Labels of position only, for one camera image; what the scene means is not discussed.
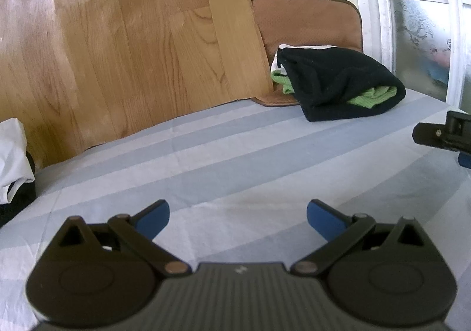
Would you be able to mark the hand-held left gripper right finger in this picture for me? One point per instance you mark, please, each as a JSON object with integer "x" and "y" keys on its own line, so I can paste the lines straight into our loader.
{"x": 323, "y": 219}

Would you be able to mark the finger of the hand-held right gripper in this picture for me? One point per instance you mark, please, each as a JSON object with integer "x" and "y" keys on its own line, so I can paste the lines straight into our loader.
{"x": 430, "y": 134}
{"x": 465, "y": 160}

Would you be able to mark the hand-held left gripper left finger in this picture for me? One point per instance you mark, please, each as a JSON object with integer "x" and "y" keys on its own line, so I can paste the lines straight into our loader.
{"x": 156, "y": 220}

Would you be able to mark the green black white knit sweater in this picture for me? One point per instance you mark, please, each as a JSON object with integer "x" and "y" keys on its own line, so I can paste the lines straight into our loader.
{"x": 331, "y": 77}

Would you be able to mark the white frosted window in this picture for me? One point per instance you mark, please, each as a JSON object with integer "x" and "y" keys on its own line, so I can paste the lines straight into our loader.
{"x": 386, "y": 22}

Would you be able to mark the black cloth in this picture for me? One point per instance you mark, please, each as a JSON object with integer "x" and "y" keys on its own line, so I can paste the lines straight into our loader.
{"x": 14, "y": 207}

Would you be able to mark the white cloth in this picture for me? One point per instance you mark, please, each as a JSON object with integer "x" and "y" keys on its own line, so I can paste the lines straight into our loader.
{"x": 11, "y": 154}

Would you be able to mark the brown cushion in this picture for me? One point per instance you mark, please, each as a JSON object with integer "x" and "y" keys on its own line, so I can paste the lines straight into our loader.
{"x": 312, "y": 22}

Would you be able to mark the wooden headboard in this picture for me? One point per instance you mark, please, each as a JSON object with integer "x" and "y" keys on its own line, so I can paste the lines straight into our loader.
{"x": 128, "y": 40}

